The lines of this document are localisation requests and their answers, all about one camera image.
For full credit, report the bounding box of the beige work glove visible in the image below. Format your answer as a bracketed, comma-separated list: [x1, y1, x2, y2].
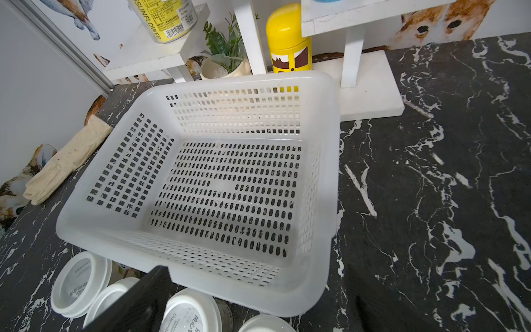
[24, 115, 113, 206]

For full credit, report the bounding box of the small green plant pot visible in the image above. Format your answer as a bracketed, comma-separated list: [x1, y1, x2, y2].
[200, 13, 252, 80]

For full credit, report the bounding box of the white wooden tiered shelf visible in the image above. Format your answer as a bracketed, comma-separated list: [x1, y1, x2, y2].
[103, 1, 444, 121]

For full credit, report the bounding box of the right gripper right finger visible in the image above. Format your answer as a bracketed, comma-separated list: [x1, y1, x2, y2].
[344, 265, 419, 331]

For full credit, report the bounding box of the white plastic perforated basket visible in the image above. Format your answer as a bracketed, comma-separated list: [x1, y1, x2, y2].
[56, 71, 340, 318]

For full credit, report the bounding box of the yellow sunflower seed can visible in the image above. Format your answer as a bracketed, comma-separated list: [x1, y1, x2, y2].
[129, 0, 198, 44]

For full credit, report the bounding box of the yogurt cup row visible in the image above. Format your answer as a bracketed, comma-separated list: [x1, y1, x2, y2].
[160, 289, 234, 332]
[51, 251, 113, 318]
[239, 315, 295, 332]
[83, 277, 140, 329]

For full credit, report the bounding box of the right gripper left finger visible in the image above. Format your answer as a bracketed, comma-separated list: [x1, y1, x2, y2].
[83, 266, 172, 331]

